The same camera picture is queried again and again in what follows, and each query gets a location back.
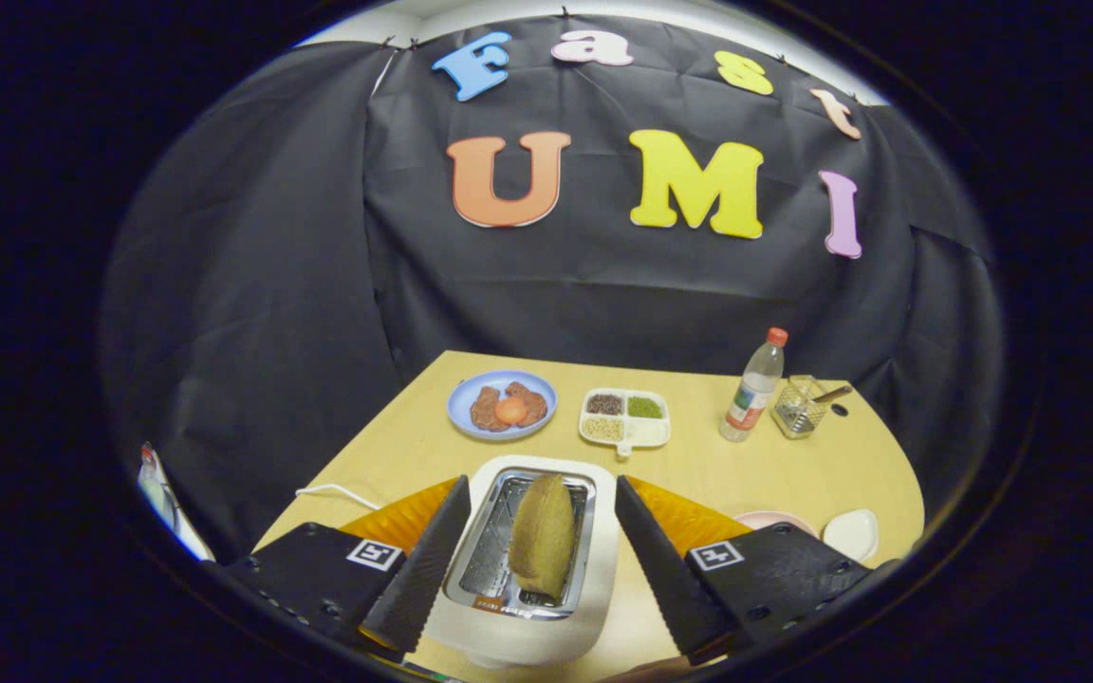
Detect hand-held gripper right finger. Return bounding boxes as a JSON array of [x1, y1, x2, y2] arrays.
[[615, 474, 898, 667]]

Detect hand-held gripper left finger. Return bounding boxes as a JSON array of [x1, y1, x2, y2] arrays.
[[205, 474, 472, 663]]

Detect brown toasted bread slice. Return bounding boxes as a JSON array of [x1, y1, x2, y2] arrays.
[[509, 472, 576, 601]]

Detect white toaster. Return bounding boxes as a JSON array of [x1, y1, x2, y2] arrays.
[[418, 455, 621, 668]]

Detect pink plate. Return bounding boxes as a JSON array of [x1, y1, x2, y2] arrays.
[[734, 510, 818, 538]]

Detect white divided tray with grains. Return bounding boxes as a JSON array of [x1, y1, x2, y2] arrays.
[[579, 387, 672, 458]]

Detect blue plate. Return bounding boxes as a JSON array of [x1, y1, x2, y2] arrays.
[[447, 370, 558, 442]]

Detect cooked meat pieces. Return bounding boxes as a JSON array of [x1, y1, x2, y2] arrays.
[[470, 382, 548, 433]]

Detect small white dish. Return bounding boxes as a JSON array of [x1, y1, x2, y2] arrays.
[[822, 509, 880, 563]]

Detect clear bottle with red cap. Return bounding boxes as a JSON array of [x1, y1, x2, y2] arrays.
[[719, 327, 789, 444]]

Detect white and blue object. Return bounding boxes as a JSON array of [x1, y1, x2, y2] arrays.
[[137, 444, 215, 563]]

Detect black backdrop cloth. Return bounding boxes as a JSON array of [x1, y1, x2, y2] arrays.
[[101, 14, 1003, 561]]

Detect white toaster cable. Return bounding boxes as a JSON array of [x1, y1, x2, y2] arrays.
[[295, 483, 381, 511]]

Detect wire cutlery holder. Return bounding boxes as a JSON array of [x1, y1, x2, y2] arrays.
[[771, 375, 842, 440]]

